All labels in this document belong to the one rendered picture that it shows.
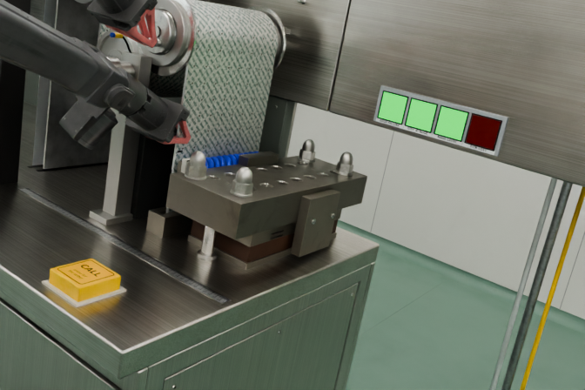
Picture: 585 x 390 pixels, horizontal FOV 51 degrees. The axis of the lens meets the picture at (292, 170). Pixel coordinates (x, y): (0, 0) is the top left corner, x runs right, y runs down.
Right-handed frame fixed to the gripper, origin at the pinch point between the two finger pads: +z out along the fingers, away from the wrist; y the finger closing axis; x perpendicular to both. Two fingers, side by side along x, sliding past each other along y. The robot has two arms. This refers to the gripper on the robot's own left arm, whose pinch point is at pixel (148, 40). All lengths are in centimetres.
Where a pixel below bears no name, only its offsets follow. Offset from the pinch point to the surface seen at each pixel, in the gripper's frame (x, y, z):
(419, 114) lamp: 19, 36, 30
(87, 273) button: -36.3, 15.6, 4.1
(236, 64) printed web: 9.0, 5.6, 14.5
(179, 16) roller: 5.8, 2.9, -0.4
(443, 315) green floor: 41, 7, 244
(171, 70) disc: -0.7, 2.1, 6.0
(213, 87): 2.4, 5.7, 13.1
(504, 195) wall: 119, 6, 251
